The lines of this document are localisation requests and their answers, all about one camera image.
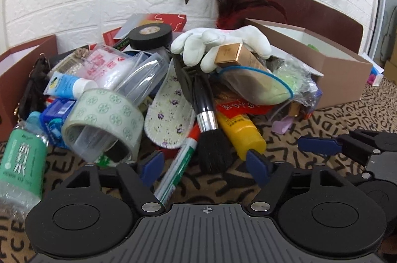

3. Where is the blue tissue pack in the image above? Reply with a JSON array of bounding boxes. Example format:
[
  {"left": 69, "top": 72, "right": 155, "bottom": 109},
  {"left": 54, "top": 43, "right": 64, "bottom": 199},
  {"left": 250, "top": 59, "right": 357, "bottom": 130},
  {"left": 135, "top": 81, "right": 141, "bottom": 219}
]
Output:
[{"left": 365, "top": 64, "right": 386, "bottom": 87}]

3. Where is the black bag with chain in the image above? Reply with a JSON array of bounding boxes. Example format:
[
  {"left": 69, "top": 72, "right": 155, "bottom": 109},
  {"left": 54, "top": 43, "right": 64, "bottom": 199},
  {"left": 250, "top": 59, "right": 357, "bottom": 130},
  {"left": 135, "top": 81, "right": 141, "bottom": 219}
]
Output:
[{"left": 14, "top": 54, "right": 51, "bottom": 121}]

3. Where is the floral shoe insole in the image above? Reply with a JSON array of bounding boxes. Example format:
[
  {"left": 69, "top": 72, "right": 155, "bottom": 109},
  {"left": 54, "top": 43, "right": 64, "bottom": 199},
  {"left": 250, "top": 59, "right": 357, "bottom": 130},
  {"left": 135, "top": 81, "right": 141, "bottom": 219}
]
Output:
[{"left": 144, "top": 59, "right": 196, "bottom": 149}]

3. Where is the green and white marker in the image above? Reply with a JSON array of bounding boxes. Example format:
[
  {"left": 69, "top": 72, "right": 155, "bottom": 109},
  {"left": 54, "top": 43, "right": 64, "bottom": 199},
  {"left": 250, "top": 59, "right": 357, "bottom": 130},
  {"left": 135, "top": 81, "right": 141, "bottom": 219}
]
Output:
[{"left": 153, "top": 123, "right": 201, "bottom": 205}]

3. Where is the pink printed packet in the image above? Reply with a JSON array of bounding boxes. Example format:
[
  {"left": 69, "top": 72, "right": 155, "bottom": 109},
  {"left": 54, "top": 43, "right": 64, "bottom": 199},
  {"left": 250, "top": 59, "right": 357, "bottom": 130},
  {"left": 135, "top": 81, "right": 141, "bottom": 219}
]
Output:
[{"left": 83, "top": 44, "right": 134, "bottom": 90}]

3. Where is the brown wooden headboard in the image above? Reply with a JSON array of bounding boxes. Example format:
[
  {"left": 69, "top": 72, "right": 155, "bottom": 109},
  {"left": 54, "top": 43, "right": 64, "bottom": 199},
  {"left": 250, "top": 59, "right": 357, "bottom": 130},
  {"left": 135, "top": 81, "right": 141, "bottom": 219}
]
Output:
[{"left": 229, "top": 0, "right": 364, "bottom": 56}]

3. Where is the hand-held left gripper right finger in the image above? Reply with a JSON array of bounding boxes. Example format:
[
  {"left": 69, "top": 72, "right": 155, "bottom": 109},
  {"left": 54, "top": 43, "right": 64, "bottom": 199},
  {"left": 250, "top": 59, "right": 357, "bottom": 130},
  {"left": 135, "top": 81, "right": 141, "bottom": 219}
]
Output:
[{"left": 247, "top": 149, "right": 367, "bottom": 216}]

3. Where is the green label water bottle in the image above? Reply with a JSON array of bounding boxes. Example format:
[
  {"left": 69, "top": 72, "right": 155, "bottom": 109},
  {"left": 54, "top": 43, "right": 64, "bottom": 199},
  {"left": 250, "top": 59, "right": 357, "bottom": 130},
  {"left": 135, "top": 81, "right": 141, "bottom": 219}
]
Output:
[{"left": 0, "top": 112, "right": 49, "bottom": 222}]

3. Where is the black makeup brush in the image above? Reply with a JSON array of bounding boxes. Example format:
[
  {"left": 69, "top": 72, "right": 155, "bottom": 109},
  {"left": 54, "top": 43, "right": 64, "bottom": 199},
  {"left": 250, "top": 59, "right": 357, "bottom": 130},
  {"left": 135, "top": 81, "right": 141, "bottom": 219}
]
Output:
[{"left": 171, "top": 53, "right": 234, "bottom": 174}]

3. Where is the white glove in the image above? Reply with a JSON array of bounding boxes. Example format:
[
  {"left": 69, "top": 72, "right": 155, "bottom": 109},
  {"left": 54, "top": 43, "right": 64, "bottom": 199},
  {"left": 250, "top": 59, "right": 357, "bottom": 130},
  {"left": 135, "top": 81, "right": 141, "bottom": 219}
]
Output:
[{"left": 170, "top": 26, "right": 272, "bottom": 73}]

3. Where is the clear plastic container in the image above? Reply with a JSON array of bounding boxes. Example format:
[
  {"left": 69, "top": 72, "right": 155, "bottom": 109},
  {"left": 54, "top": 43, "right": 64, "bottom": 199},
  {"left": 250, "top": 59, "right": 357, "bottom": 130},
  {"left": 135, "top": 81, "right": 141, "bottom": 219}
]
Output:
[{"left": 117, "top": 51, "right": 170, "bottom": 106}]

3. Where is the blue-edged zip bag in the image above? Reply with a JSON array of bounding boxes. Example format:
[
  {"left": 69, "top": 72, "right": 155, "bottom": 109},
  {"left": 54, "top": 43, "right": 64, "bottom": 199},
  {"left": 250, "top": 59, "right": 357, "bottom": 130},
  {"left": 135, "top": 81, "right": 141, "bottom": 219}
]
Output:
[{"left": 216, "top": 66, "right": 294, "bottom": 105}]

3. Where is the clear bag with green item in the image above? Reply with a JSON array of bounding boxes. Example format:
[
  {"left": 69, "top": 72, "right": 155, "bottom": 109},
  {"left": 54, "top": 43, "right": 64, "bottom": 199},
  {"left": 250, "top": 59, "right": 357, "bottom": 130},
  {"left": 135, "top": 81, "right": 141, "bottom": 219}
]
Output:
[{"left": 272, "top": 54, "right": 321, "bottom": 103}]

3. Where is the red flat box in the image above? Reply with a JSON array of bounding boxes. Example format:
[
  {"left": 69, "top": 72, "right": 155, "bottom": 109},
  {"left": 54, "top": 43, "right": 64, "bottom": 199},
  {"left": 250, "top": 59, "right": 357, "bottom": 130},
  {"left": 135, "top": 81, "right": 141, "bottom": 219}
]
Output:
[{"left": 102, "top": 13, "right": 187, "bottom": 47}]

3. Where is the black tape roll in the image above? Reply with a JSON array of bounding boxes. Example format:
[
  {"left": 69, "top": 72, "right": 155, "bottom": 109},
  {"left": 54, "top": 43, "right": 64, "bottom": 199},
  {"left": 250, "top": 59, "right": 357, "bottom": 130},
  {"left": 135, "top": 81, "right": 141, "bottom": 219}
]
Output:
[{"left": 128, "top": 23, "right": 173, "bottom": 51}]

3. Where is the dark brown cardboard box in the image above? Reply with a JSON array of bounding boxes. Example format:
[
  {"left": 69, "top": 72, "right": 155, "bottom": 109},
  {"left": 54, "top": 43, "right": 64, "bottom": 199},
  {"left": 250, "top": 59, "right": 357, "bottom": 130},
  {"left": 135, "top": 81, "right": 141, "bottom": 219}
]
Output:
[{"left": 0, "top": 35, "right": 58, "bottom": 142}]

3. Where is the blue tube with white cap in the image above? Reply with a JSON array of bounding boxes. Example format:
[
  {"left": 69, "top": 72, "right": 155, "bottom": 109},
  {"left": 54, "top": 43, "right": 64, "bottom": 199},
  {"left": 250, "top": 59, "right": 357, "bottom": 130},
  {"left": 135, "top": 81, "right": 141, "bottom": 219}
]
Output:
[{"left": 43, "top": 71, "right": 99, "bottom": 98}]

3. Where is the red tube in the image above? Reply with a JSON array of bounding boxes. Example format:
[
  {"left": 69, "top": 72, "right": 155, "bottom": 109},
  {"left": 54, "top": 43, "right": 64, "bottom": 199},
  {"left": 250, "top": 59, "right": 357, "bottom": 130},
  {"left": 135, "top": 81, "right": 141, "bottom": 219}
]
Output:
[{"left": 215, "top": 100, "right": 276, "bottom": 116}]

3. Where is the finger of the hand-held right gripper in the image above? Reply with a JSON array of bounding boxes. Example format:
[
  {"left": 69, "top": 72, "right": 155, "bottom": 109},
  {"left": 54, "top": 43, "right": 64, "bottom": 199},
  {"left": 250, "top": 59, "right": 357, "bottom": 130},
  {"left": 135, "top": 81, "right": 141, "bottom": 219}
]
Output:
[{"left": 297, "top": 129, "right": 397, "bottom": 167}]

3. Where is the gold cosmetic box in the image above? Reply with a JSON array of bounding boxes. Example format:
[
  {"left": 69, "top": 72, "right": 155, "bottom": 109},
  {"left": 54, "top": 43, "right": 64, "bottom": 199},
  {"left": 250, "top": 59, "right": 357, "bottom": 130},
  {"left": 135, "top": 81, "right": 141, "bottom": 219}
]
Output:
[{"left": 215, "top": 43, "right": 271, "bottom": 75}]

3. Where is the purple plastic clip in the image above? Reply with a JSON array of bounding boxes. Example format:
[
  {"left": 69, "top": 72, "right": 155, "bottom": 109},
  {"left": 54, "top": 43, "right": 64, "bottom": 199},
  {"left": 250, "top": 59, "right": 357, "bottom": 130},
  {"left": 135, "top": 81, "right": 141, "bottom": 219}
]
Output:
[{"left": 272, "top": 118, "right": 294, "bottom": 135}]

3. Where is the beige beaded pouch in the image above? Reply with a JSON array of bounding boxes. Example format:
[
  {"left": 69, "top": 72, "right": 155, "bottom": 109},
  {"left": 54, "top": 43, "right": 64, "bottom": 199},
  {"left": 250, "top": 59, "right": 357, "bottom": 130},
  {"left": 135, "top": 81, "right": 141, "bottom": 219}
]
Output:
[{"left": 51, "top": 48, "right": 91, "bottom": 75}]

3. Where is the blue small packet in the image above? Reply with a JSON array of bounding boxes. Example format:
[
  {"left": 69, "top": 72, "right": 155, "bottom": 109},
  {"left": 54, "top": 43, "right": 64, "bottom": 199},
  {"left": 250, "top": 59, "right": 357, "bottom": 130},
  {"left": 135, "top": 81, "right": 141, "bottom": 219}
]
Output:
[{"left": 40, "top": 98, "right": 77, "bottom": 149}]

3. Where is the yellow plastic bottle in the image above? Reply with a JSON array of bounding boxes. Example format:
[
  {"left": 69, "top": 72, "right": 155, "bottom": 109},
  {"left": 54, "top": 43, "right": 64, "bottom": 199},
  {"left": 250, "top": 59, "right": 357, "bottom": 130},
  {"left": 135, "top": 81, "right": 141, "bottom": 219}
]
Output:
[{"left": 216, "top": 112, "right": 267, "bottom": 160}]

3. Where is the clear patterned tape roll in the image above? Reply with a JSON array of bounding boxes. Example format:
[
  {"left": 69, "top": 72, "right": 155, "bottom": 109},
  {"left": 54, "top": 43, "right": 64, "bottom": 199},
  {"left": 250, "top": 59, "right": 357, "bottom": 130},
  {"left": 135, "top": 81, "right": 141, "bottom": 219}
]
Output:
[{"left": 61, "top": 88, "right": 145, "bottom": 163}]

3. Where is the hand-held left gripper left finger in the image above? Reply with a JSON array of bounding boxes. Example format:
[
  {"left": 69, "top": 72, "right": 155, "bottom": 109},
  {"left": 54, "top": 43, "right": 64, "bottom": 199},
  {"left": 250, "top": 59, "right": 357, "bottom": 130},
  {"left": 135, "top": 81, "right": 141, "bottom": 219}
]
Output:
[{"left": 64, "top": 150, "right": 165, "bottom": 216}]

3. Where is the pink-brown cardboard box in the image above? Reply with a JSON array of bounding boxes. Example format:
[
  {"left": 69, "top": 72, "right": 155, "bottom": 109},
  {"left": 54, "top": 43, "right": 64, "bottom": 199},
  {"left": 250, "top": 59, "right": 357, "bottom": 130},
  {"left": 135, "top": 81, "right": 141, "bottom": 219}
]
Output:
[{"left": 244, "top": 18, "right": 373, "bottom": 110}]

